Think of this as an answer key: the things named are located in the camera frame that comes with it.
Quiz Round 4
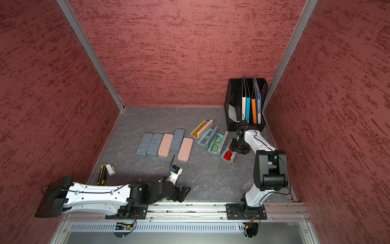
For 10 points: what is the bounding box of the cyan book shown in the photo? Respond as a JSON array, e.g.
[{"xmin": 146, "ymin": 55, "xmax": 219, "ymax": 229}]
[{"xmin": 245, "ymin": 79, "xmax": 250, "ymax": 123}]

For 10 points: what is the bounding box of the case with red lining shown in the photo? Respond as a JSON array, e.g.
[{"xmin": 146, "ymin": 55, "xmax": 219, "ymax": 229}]
[{"xmin": 221, "ymin": 140, "xmax": 236, "ymax": 163}]

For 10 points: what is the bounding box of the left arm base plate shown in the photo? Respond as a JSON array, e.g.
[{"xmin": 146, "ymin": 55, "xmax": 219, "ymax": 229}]
[{"xmin": 105, "ymin": 204, "xmax": 149, "ymax": 220}]

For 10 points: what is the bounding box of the small white box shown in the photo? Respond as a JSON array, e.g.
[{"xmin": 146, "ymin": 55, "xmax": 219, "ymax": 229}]
[{"xmin": 106, "ymin": 164, "xmax": 115, "ymax": 176}]

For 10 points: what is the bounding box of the aluminium corner post right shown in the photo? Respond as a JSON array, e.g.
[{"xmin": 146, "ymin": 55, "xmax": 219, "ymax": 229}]
[{"xmin": 263, "ymin": 0, "xmax": 318, "ymax": 111}]

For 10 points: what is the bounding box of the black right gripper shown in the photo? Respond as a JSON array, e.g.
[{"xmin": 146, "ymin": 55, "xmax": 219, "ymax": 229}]
[{"xmin": 231, "ymin": 138, "xmax": 250, "ymax": 154}]

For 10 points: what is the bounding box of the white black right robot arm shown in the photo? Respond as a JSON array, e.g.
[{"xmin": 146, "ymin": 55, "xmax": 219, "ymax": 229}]
[{"xmin": 231, "ymin": 120, "xmax": 289, "ymax": 219}]

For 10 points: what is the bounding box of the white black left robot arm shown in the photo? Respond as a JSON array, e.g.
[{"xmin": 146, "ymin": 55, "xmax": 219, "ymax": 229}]
[{"xmin": 34, "ymin": 176, "xmax": 191, "ymax": 220}]

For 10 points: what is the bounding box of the pink case with tortoise sunglasses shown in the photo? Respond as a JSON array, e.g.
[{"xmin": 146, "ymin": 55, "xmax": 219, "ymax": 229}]
[{"xmin": 157, "ymin": 134, "xmax": 174, "ymax": 158}]

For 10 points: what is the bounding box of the pink case with yellow glasses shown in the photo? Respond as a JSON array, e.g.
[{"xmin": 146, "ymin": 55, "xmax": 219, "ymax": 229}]
[{"xmin": 191, "ymin": 120, "xmax": 214, "ymax": 139}]

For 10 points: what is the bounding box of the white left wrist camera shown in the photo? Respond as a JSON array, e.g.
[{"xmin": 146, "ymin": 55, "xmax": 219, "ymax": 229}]
[{"xmin": 167, "ymin": 165, "xmax": 182, "ymax": 185}]

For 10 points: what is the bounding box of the case with clear yellow glasses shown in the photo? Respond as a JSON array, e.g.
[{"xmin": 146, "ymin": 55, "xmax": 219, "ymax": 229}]
[{"xmin": 170, "ymin": 128, "xmax": 185, "ymax": 151}]

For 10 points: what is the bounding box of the aluminium front rail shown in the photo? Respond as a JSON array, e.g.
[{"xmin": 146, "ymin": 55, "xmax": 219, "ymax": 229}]
[{"xmin": 50, "ymin": 200, "xmax": 311, "ymax": 244}]

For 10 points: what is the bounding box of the blue book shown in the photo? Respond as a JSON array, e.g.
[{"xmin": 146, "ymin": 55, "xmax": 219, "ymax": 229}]
[{"xmin": 253, "ymin": 76, "xmax": 262, "ymax": 124}]

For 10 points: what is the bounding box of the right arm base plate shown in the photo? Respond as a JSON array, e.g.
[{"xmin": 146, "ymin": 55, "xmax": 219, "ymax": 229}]
[{"xmin": 226, "ymin": 203, "xmax": 267, "ymax": 221}]

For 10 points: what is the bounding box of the aluminium corner post left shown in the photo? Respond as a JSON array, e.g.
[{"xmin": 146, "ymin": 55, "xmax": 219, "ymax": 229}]
[{"xmin": 56, "ymin": 0, "xmax": 126, "ymax": 112}]

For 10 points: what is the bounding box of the aluminium corner post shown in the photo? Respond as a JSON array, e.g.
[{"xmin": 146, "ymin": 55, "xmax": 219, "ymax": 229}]
[
  {"xmin": 56, "ymin": 0, "xmax": 126, "ymax": 112},
  {"xmin": 263, "ymin": 0, "xmax": 318, "ymax": 111}
]

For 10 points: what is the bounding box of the yellow black utility knife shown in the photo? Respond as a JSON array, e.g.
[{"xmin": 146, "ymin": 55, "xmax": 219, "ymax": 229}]
[{"xmin": 96, "ymin": 164, "xmax": 107, "ymax": 186}]

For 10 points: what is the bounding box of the grey case with black glasses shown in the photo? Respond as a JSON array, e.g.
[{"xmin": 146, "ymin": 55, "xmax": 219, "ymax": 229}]
[{"xmin": 146, "ymin": 133, "xmax": 164, "ymax": 157}]

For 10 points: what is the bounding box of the grey case with purple glasses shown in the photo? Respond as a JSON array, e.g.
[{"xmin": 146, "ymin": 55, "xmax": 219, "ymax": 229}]
[{"xmin": 197, "ymin": 126, "xmax": 218, "ymax": 148}]

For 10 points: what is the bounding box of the black mesh file holder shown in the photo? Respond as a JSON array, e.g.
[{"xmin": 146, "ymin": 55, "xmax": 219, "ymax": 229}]
[{"xmin": 224, "ymin": 78, "xmax": 268, "ymax": 132}]

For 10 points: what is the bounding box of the orange book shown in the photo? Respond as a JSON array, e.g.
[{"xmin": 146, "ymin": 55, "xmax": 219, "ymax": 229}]
[{"xmin": 251, "ymin": 88, "xmax": 258, "ymax": 124}]

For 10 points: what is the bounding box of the white book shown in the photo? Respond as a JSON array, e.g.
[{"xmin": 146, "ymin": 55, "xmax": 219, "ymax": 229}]
[{"xmin": 241, "ymin": 76, "xmax": 247, "ymax": 121}]

